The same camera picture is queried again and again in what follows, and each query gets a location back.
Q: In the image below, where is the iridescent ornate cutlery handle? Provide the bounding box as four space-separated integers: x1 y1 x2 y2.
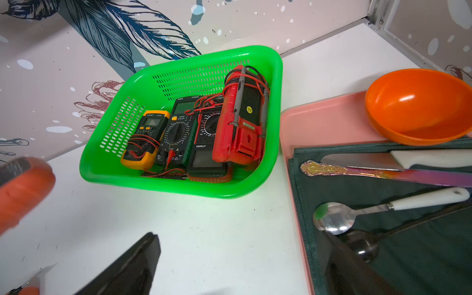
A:
300 160 472 188

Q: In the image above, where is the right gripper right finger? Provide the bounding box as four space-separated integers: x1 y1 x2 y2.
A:
317 232 398 295

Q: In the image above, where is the knife on board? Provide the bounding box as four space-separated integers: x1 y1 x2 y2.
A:
321 149 472 171

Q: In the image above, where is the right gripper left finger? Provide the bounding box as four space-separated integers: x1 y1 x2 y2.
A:
77 232 161 295

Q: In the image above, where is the yellow multimeter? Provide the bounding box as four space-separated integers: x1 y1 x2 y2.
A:
120 110 170 171

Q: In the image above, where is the pink tray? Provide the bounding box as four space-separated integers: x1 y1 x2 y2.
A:
279 90 472 295

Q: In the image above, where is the red black large multimeter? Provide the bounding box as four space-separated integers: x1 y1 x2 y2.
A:
187 98 232 184

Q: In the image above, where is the green plastic basket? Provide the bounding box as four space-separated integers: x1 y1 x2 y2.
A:
79 45 283 198

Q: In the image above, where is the orange bowl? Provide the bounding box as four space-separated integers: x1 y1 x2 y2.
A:
365 69 472 146

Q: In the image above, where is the white handled spoon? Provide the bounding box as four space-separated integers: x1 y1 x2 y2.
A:
313 188 470 236

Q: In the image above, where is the orange multimeter with leads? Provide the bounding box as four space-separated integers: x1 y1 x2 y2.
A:
1 157 56 234

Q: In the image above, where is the dark metal spoon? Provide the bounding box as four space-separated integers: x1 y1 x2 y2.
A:
339 201 472 263

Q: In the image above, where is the black multimeter face down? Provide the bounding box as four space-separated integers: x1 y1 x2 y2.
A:
155 96 200 168

